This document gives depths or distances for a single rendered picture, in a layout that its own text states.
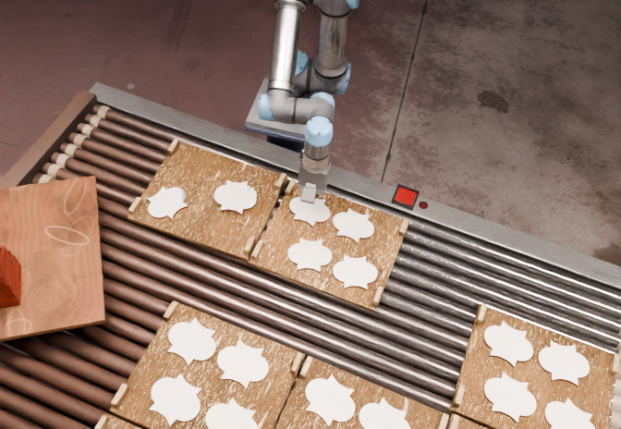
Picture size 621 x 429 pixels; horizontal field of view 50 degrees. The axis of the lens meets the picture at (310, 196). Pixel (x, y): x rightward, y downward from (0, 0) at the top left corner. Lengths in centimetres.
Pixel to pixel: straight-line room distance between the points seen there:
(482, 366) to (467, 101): 227
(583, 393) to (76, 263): 146
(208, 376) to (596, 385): 108
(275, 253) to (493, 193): 177
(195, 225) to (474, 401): 98
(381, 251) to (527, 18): 289
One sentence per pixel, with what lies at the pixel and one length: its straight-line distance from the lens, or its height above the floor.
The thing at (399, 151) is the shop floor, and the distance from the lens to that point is 365.
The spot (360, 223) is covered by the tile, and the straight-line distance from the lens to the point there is 216.
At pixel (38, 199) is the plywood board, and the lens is 217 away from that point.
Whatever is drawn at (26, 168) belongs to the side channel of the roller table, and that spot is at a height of 95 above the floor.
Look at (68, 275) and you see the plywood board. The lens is 199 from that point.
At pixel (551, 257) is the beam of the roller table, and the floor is 92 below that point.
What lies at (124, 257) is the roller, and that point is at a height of 92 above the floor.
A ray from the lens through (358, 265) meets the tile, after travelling 207.
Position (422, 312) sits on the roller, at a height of 92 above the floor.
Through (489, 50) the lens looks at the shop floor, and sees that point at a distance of 439.
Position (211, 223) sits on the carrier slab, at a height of 94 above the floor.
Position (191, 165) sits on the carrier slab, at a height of 94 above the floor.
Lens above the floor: 271
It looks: 53 degrees down
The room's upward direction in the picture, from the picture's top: 6 degrees clockwise
